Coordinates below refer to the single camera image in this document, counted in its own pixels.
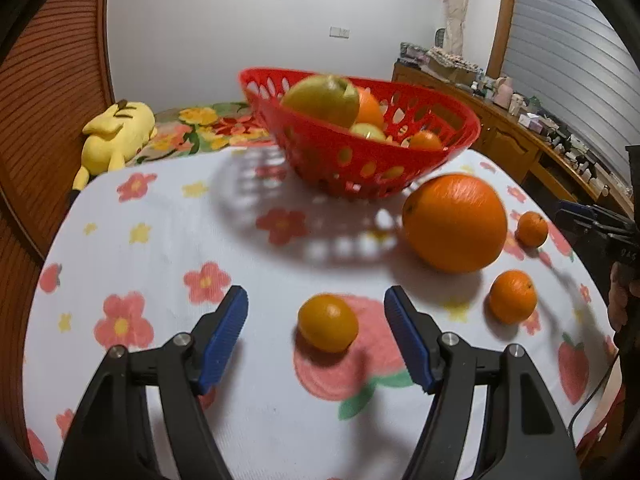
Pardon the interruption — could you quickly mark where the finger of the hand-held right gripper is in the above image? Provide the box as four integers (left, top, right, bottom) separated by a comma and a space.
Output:
575, 230, 623, 262
553, 200, 632, 235

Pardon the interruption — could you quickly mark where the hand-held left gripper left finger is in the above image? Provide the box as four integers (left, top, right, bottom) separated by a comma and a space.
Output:
54, 285, 249, 480

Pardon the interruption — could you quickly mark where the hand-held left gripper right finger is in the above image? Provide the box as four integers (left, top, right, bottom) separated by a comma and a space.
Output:
384, 285, 583, 480

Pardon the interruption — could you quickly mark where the small tangerine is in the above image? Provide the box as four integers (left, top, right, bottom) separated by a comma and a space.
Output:
488, 270, 538, 325
516, 211, 550, 248
297, 294, 360, 353
407, 130, 445, 152

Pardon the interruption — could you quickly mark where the red plastic basket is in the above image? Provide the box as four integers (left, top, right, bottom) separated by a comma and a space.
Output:
239, 66, 481, 200

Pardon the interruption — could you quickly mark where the small yellow-green guava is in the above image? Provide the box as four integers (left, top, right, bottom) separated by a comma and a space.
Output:
350, 122, 387, 142

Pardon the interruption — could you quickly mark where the large orange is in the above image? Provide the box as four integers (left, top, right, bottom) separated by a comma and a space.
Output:
352, 87, 386, 129
402, 173, 508, 274

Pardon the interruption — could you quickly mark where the large yellow-green guava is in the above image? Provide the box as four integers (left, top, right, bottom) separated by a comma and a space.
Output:
281, 74, 361, 129

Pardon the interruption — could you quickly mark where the person's right hand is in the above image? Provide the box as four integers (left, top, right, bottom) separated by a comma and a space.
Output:
607, 260, 640, 333

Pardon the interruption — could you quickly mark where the white floral tablecloth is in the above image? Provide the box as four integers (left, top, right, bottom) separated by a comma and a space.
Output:
22, 147, 623, 480

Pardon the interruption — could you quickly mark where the wooden sideboard cabinet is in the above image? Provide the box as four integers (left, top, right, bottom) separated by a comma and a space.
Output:
392, 60, 636, 221

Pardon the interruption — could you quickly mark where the pink jug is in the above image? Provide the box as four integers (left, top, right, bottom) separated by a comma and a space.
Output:
495, 76, 514, 109

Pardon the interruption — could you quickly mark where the grey window blind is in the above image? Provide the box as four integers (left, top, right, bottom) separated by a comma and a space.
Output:
502, 0, 640, 171

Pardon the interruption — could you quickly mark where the cardboard box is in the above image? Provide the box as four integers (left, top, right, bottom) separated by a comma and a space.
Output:
427, 47, 481, 86

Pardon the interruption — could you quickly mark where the colourful floral bed blanket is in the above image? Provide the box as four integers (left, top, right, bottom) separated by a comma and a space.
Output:
125, 102, 281, 167

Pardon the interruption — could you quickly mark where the yellow plush toy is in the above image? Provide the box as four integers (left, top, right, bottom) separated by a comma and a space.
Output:
74, 100, 157, 191

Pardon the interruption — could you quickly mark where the beige curtain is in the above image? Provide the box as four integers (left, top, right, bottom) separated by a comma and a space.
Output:
442, 0, 473, 61

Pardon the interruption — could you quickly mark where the wooden louvered wardrobe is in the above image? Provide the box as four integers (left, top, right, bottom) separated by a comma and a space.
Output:
0, 0, 118, 461

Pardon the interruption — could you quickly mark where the black cable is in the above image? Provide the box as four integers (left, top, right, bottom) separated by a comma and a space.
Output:
569, 342, 623, 443

